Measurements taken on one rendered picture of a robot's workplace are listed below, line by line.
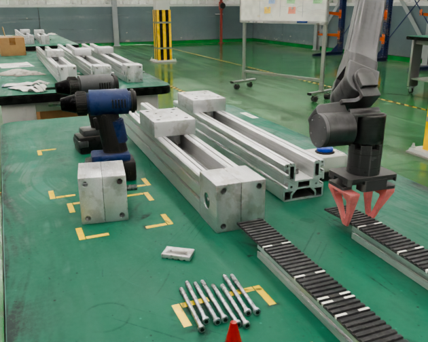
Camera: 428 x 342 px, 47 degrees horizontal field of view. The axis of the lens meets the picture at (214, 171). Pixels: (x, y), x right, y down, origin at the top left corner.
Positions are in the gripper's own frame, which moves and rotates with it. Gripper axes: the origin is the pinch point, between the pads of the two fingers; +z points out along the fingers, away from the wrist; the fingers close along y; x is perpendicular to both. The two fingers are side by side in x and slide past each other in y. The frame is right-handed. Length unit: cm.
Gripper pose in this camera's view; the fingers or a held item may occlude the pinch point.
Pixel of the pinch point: (357, 218)
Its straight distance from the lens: 94.2
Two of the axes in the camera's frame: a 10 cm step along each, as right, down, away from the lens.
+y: -9.3, 1.1, -3.5
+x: 3.6, 2.9, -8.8
